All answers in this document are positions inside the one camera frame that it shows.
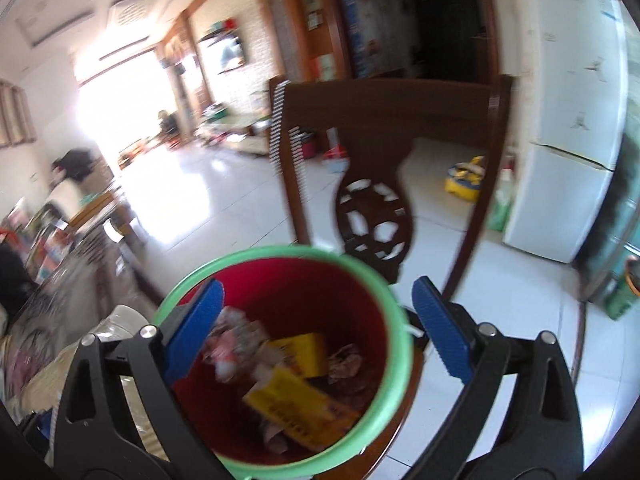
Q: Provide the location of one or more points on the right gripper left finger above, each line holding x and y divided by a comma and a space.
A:
95, 436

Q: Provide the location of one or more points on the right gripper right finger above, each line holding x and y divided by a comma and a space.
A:
516, 416

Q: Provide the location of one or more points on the pink Pocky wrapper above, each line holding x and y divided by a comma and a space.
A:
238, 348

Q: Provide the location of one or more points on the yellow packaging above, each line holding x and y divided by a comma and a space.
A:
307, 415

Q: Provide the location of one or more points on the yellow snack box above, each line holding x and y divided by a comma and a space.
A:
304, 354

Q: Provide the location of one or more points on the brown paper wrapper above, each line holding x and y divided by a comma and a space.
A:
351, 377

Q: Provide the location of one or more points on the small red trash can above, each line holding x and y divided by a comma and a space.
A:
311, 144

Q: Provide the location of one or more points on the black clothes pile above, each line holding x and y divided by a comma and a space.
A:
16, 285

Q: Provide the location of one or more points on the red bin green rim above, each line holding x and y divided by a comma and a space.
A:
294, 290

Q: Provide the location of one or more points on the yellow bag on floor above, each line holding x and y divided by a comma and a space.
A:
464, 179

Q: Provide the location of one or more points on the white refrigerator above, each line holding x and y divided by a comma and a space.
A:
571, 98

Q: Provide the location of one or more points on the low TV cabinet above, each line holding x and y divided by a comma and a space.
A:
246, 133

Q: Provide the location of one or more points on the dark wooden chair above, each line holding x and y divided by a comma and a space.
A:
377, 121

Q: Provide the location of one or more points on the wall mounted television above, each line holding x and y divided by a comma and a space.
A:
223, 50

